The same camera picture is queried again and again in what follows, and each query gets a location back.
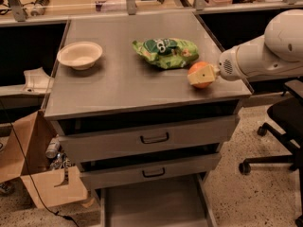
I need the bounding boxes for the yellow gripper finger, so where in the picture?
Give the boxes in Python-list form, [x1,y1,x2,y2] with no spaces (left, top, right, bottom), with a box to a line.
[187,63,220,86]

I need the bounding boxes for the orange can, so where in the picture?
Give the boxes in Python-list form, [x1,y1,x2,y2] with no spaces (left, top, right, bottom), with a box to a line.
[187,61,214,90]

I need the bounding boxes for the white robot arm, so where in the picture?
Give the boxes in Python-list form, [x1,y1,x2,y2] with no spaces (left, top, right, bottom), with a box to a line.
[187,9,303,88]

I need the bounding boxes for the grey metal drawer cabinet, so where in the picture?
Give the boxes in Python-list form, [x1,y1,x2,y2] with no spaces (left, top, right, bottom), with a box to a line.
[43,10,253,227]

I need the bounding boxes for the grey open bottom drawer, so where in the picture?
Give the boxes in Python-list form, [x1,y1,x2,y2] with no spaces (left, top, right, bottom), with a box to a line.
[100,174,218,227]

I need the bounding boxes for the grey top drawer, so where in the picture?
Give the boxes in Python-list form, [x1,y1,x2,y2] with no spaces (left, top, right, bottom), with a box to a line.
[60,114,240,163]

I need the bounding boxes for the grey middle drawer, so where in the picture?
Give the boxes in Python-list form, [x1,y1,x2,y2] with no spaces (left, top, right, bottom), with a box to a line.
[80,153,221,190]

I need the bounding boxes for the silver can in box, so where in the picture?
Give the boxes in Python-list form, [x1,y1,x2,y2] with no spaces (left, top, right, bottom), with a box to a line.
[45,138,60,159]

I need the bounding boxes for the green chip bag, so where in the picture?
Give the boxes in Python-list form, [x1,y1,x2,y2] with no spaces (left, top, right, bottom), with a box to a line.
[133,38,199,70]

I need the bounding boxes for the black office chair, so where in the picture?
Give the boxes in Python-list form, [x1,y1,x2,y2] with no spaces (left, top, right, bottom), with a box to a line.
[238,79,303,227]

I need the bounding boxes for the white paper bowl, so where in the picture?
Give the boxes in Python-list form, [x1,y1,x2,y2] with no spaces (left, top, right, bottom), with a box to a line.
[57,42,103,70]

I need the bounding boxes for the small purple object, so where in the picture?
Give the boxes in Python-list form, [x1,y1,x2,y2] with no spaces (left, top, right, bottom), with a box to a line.
[95,1,104,11]

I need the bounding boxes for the brown cardboard box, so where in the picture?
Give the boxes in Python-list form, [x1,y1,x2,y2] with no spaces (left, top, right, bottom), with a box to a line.
[0,111,88,208]

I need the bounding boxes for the white plastic bracket part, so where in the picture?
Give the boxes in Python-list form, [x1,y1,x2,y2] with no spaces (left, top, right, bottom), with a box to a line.
[22,67,54,95]

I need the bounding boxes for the left metal shelf post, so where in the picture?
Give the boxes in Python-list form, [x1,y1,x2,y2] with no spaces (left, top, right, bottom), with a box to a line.
[8,0,27,22]

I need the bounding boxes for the black floor cable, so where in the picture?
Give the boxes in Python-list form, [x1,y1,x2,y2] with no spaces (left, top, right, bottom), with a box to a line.
[0,101,80,227]

